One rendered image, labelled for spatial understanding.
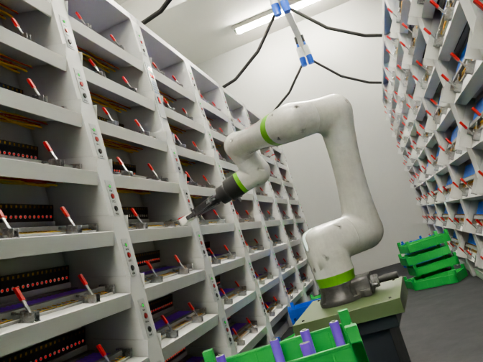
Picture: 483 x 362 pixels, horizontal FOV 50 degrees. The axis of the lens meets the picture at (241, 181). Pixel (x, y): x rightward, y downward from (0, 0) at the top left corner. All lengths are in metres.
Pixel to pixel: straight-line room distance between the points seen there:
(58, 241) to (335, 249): 0.81
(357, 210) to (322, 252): 0.19
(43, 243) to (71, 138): 0.50
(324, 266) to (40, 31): 1.22
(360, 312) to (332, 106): 0.64
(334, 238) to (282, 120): 0.40
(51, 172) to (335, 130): 0.88
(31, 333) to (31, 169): 0.43
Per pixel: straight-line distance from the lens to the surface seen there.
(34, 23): 1.97
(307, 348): 0.91
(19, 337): 1.26
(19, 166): 1.42
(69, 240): 1.49
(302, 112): 1.63
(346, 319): 1.06
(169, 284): 1.96
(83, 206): 1.75
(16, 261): 1.62
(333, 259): 1.65
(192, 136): 3.11
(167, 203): 2.38
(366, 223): 1.74
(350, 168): 1.73
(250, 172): 2.02
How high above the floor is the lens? 0.56
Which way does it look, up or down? 8 degrees up
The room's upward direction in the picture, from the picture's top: 17 degrees counter-clockwise
